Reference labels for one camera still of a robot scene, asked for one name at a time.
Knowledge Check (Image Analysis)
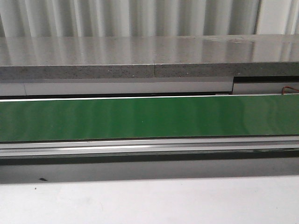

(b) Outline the green conveyor belt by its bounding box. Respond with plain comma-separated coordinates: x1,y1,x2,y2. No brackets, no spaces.
0,95,299,142

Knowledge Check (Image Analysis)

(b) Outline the grey stone counter slab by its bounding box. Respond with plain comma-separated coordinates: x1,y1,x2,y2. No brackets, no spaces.
0,35,299,80

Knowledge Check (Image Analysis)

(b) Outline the white curtain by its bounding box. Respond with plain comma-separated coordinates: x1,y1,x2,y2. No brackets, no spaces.
0,0,299,37

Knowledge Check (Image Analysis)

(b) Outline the aluminium conveyor frame rail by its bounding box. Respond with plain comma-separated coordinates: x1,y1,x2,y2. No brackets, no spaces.
0,136,299,157

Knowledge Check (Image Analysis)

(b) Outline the red wire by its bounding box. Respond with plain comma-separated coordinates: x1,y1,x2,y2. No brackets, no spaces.
281,86,299,95

